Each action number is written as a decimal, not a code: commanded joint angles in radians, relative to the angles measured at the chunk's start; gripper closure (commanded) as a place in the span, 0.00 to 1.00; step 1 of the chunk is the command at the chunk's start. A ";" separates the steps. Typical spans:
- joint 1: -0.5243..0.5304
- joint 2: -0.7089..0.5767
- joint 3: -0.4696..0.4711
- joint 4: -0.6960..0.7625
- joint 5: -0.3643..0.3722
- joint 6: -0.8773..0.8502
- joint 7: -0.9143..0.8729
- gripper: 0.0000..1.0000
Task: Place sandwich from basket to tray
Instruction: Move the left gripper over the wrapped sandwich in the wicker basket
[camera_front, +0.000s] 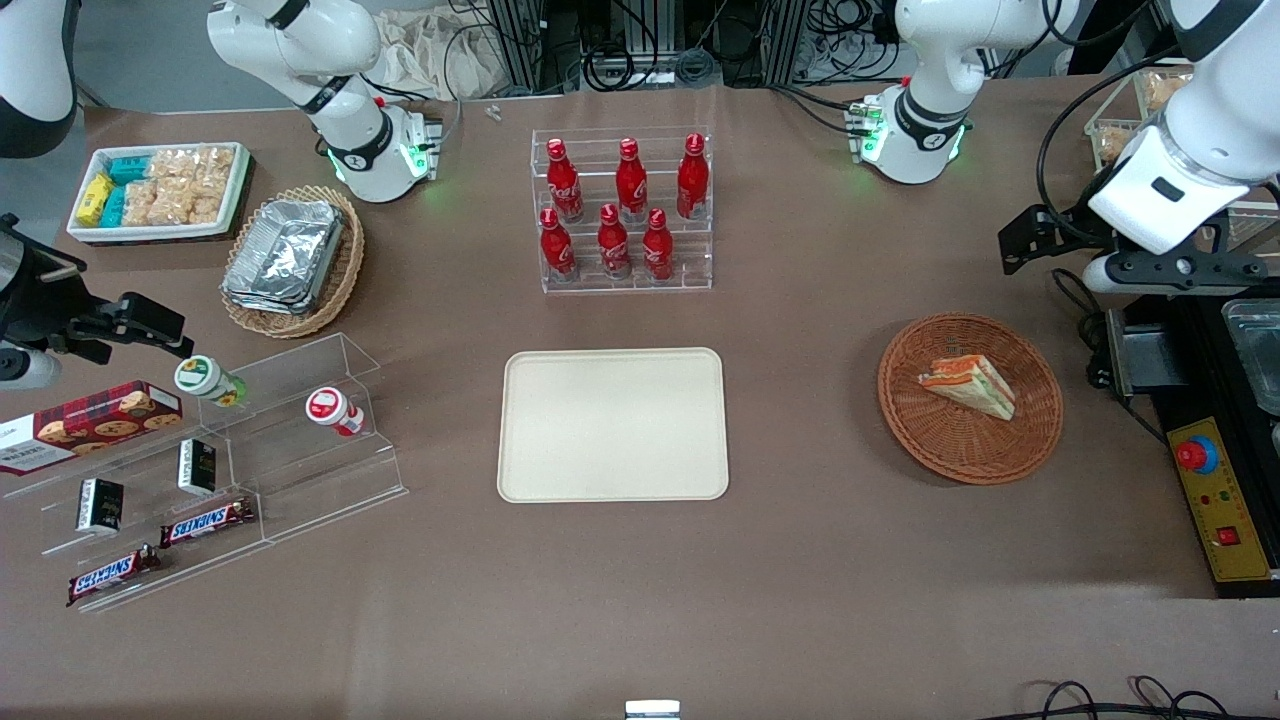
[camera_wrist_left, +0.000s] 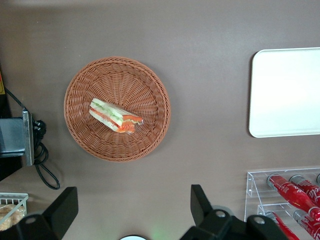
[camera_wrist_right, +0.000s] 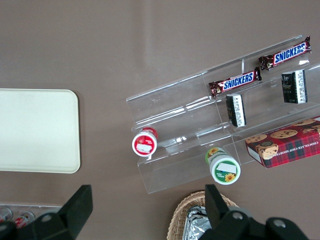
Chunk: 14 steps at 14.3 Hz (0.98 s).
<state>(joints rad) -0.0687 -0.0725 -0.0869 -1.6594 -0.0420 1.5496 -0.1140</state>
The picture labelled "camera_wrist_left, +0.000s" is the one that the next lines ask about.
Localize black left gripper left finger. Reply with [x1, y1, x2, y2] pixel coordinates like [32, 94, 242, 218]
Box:
[0, 186, 79, 240]

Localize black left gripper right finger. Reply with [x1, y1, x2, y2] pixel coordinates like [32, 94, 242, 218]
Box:
[179, 184, 289, 240]

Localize plastic triangle sandwich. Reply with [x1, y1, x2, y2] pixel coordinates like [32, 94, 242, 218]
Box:
[89, 97, 145, 136]

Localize round brown wicker basket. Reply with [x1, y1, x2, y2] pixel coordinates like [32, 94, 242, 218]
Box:
[63, 56, 172, 163]

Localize white rectangular plastic tray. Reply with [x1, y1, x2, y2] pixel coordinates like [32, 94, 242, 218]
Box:
[248, 46, 320, 139]

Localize light brown bread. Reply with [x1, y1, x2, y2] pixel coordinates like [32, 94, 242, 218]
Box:
[0, 203, 26, 232]

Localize clear acrylic bottle rack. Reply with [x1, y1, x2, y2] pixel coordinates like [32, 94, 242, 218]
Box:
[244, 165, 320, 240]

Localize white round object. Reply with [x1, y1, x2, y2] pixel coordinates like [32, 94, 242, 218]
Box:
[119, 234, 149, 240]

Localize dark grey mounting block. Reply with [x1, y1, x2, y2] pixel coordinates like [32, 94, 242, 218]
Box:
[0, 117, 26, 158]

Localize white wire basket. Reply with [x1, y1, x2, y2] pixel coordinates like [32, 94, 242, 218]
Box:
[0, 192, 30, 226]

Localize black cable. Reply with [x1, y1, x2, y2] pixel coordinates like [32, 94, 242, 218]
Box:
[4, 87, 61, 191]

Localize grey metal bracket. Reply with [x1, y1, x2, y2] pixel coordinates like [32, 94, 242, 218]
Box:
[21, 109, 35, 167]

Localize black post with yellow sticker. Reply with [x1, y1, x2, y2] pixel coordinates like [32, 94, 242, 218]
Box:
[0, 67, 13, 120]

